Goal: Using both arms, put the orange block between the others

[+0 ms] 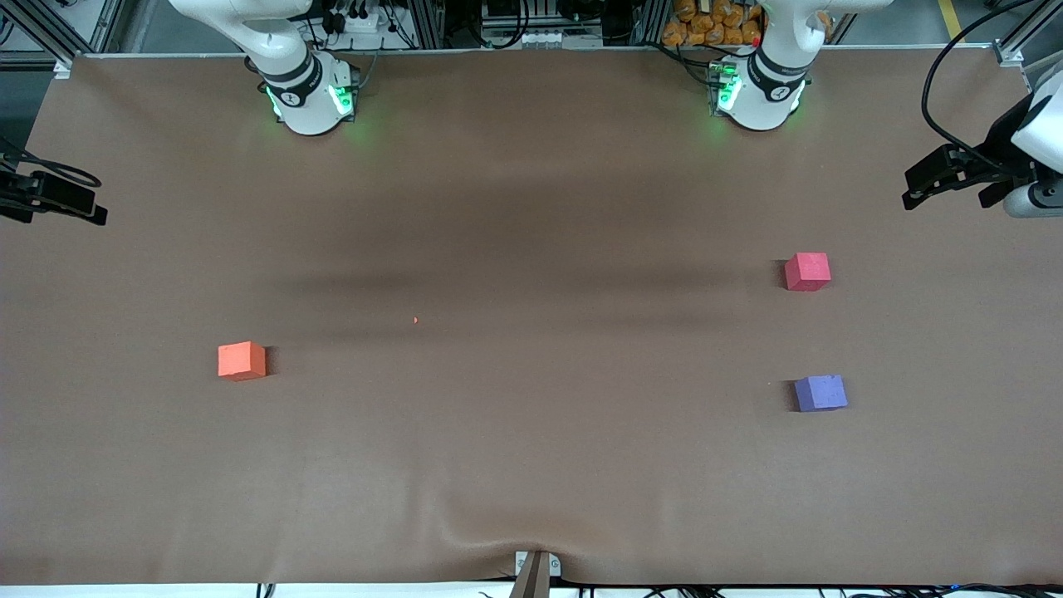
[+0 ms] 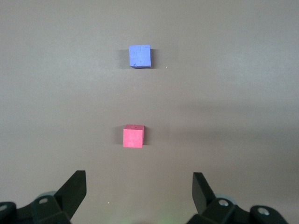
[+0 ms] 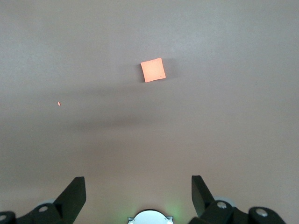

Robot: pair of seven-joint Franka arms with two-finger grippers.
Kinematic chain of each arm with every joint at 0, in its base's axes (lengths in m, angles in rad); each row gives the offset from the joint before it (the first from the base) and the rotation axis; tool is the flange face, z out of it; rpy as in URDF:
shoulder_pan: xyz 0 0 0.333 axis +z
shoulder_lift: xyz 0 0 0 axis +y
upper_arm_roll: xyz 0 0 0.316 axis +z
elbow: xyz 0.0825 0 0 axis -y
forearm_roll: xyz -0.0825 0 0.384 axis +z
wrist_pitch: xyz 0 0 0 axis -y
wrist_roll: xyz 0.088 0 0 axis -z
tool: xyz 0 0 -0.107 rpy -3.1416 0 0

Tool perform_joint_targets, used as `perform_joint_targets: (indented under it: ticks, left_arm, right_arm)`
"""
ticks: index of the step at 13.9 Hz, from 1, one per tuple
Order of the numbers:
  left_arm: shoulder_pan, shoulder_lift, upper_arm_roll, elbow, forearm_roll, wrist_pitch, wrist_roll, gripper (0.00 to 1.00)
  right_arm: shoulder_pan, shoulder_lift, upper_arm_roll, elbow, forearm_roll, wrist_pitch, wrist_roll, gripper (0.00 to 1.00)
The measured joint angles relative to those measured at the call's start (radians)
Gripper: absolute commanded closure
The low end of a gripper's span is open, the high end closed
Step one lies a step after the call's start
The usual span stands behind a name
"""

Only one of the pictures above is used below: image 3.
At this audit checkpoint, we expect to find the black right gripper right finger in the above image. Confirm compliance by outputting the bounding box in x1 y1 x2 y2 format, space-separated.
188 175 287 224

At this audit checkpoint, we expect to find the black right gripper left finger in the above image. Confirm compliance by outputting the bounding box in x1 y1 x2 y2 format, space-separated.
0 176 86 224

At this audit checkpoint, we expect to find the orange foam block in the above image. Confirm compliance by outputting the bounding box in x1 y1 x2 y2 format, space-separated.
140 57 167 83

